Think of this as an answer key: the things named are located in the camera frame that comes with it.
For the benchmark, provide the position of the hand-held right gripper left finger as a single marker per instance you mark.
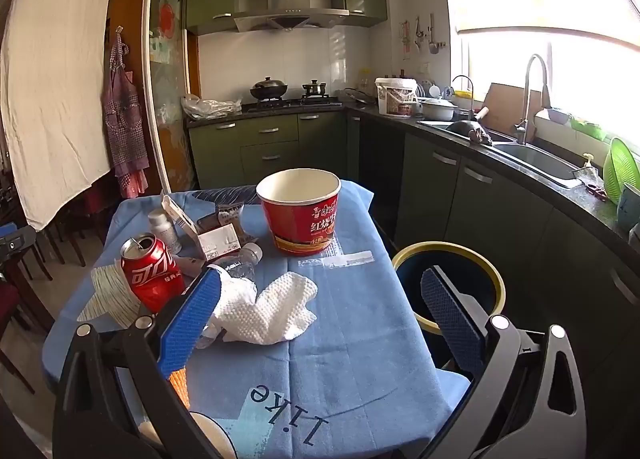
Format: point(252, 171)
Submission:
point(192, 324)

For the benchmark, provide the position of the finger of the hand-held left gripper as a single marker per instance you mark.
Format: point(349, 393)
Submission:
point(15, 239)

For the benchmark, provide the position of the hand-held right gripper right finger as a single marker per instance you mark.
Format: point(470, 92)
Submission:
point(452, 319)

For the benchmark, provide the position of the dark bin with yellow rim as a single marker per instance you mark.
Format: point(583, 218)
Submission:
point(415, 284)

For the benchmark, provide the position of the red soda can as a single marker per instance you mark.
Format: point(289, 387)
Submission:
point(150, 274)

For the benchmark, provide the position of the clear plastic water bottle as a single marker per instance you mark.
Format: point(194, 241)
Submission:
point(240, 265)

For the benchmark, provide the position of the white paper towel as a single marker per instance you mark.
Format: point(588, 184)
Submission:
point(270, 309)

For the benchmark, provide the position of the white paper carton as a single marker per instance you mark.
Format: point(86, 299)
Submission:
point(217, 241)

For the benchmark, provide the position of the small grey pill bottle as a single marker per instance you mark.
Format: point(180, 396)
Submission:
point(162, 229)

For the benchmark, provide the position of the small snack packet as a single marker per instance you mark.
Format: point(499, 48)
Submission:
point(230, 214)

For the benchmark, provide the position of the red instant noodle cup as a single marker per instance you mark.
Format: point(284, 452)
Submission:
point(300, 219)

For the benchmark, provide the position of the dark green base cabinets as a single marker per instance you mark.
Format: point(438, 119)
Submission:
point(500, 209)

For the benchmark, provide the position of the blue printed tablecloth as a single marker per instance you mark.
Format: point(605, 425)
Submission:
point(325, 339)

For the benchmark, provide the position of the white hanging cloth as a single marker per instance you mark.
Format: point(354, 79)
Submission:
point(55, 89)

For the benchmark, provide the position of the checked purple apron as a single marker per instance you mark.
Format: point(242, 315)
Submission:
point(125, 129)

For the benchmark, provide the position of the steel kitchen sink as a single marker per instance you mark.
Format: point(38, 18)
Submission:
point(540, 159)

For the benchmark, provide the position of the black frying pan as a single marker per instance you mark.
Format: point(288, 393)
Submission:
point(465, 129)

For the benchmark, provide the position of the soap dispenser bottle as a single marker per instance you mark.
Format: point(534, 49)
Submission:
point(590, 171)

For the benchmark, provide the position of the white pot with lid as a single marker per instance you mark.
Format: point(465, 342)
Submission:
point(437, 109)

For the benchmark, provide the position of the clear plastic bag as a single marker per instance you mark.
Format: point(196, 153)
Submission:
point(210, 106)

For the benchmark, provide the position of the brown cardboard sheet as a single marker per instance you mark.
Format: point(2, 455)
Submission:
point(505, 106)

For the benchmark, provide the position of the green plastic colander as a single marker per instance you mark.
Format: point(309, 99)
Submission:
point(620, 166)

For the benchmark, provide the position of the white plastic bucket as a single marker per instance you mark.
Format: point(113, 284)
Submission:
point(395, 96)

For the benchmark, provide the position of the frosted glass sliding door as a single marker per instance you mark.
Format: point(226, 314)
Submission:
point(167, 64)

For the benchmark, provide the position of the steel kitchen faucet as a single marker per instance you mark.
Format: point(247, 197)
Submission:
point(527, 89)

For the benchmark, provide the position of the gas stove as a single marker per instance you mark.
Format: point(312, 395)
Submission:
point(295, 103)

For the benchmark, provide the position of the black wok with lid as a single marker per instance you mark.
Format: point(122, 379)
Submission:
point(270, 88)

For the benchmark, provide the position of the black cooking pot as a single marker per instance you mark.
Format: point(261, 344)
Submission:
point(315, 89)

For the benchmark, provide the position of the hanging metal ladle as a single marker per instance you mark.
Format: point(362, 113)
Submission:
point(433, 36)

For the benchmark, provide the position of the steel range hood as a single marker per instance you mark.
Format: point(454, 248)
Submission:
point(290, 4)

